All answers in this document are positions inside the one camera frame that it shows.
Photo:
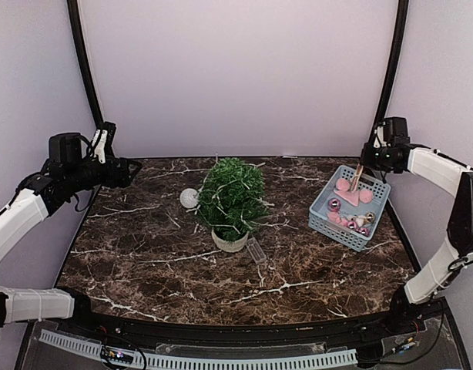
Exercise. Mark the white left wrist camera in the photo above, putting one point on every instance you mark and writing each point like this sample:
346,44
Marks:
102,141

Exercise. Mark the blue plastic basket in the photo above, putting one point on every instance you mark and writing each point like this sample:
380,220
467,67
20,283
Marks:
351,226

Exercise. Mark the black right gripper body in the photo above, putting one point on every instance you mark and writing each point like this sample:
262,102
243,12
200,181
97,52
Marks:
382,159

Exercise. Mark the white tree pot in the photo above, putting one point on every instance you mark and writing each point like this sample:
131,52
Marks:
229,246

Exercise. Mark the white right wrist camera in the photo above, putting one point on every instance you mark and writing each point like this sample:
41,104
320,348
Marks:
382,134

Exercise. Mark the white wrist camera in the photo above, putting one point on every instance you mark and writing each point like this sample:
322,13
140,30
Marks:
102,141
382,134

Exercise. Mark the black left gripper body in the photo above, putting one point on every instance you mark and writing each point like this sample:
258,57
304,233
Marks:
80,179

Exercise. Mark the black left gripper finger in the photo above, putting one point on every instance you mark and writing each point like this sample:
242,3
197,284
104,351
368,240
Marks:
127,176
129,163

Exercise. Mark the small green christmas tree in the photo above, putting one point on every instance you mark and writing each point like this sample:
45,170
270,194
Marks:
233,199

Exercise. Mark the white cable duct strip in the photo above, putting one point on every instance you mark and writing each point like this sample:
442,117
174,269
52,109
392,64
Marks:
133,359

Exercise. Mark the pink bow ornament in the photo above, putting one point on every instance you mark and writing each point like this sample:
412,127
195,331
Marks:
353,197

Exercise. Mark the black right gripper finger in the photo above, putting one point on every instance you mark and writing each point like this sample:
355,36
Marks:
368,153
369,163

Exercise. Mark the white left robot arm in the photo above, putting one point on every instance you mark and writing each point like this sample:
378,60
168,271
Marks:
17,218

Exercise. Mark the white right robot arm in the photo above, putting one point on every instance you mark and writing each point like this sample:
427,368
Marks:
456,250

